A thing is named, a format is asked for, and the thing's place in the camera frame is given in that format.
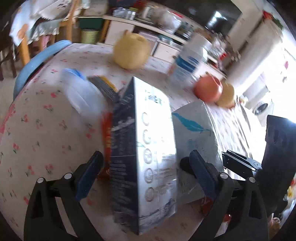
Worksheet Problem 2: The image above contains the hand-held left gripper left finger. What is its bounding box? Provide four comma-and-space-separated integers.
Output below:
24, 151, 104, 241

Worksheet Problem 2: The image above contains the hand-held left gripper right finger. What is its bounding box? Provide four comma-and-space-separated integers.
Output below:
180, 150, 270, 241

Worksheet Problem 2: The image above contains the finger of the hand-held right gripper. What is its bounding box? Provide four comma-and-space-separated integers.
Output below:
221, 150, 263, 172

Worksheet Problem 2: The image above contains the white wipes pack blue feather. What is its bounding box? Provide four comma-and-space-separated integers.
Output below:
171, 101, 224, 204

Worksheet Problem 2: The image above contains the red snack wrapper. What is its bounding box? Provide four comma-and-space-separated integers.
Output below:
99, 111, 114, 180

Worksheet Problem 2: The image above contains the beige and blue milk carton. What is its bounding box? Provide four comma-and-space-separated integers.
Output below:
109, 76, 177, 235

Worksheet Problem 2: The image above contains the small white and blue bottle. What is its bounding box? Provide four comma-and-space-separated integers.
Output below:
60, 68, 107, 121

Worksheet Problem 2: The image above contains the striped yellow snack packet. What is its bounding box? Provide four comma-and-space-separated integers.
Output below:
87, 76, 119, 103

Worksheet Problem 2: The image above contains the white washing machine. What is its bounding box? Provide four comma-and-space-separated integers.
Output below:
242, 85, 274, 117

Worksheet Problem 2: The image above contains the cherry print tablecloth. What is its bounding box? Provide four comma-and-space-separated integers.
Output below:
0, 43, 266, 241

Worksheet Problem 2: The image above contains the yellow apple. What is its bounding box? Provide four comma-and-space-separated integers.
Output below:
216, 82, 236, 109

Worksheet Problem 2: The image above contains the red apple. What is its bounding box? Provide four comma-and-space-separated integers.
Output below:
194, 72, 224, 104

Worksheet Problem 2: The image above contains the white supplement bottle blue label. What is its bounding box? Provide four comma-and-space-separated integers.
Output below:
170, 32, 209, 87

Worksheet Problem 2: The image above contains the yellow pear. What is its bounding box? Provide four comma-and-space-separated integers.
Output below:
112, 30, 151, 70

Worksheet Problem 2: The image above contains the light green bucket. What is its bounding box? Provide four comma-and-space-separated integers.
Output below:
80, 29, 99, 45

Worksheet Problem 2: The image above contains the black television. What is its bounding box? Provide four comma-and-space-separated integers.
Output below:
204, 3, 243, 31

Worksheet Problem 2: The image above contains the dark green box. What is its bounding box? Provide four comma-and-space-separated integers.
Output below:
78, 17, 104, 30

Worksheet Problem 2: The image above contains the white television cabinet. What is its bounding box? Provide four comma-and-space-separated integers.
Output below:
101, 14, 227, 77

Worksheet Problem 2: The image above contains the light wooden chair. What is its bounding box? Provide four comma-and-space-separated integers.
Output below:
18, 0, 80, 66

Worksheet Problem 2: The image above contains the orange print table cover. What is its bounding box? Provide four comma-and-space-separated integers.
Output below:
9, 0, 47, 47

